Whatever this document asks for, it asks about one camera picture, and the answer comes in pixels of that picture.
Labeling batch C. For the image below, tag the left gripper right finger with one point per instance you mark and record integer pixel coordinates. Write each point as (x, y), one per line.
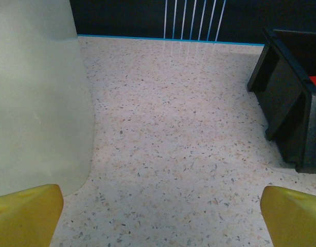
(297, 221)

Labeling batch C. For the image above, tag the black plastic bin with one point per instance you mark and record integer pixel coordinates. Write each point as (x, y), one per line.
(284, 90)

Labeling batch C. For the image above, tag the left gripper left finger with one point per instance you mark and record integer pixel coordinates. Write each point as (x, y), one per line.
(24, 218)

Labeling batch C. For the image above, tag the cream pink knife block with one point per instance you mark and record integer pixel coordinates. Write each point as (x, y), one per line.
(39, 90)

